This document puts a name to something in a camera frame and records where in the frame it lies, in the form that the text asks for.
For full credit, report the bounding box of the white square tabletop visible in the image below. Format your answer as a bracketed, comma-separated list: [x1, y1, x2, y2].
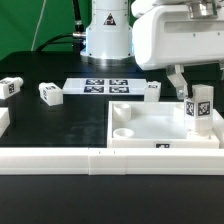
[107, 101, 224, 149]

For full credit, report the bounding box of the white marker base plate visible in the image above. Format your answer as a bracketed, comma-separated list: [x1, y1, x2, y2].
[63, 78, 146, 95]

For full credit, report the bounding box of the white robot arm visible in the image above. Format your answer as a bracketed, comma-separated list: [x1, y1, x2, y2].
[81, 0, 224, 99]

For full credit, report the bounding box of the white U-shaped obstacle fence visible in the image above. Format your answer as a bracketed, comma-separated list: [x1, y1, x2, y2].
[0, 112, 224, 175]

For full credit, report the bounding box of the white cable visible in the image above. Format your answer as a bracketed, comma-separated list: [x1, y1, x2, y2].
[30, 0, 48, 52]

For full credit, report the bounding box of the black cable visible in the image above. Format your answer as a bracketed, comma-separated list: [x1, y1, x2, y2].
[35, 0, 88, 54]

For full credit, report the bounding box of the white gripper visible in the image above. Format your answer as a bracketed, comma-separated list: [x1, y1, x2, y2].
[131, 0, 224, 100]

